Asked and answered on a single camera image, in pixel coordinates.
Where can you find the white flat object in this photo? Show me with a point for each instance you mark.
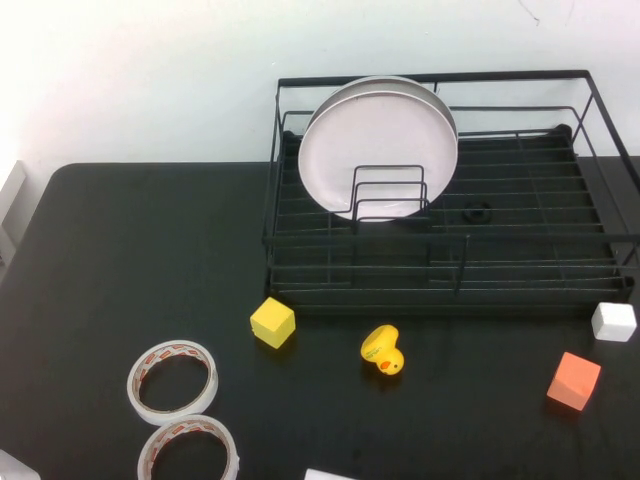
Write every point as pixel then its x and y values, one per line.
pixel 320 475

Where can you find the pink round plate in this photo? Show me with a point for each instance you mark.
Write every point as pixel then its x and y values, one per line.
pixel 380 145

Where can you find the white foam cube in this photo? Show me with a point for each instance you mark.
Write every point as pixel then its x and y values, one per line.
pixel 614 322

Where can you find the black round drain plug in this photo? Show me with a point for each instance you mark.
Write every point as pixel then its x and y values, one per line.
pixel 470 216

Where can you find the orange foam cube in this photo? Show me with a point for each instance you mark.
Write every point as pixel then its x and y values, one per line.
pixel 572 380

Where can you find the yellow foam cube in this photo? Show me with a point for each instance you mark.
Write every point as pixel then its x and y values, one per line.
pixel 272 322

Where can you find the white tape roll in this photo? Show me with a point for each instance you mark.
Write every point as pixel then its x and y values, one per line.
pixel 134 395
pixel 145 460

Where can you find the grey round plate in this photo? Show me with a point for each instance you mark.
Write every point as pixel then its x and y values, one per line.
pixel 395 82

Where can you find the yellow rubber duck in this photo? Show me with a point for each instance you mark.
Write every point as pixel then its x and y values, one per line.
pixel 380 347

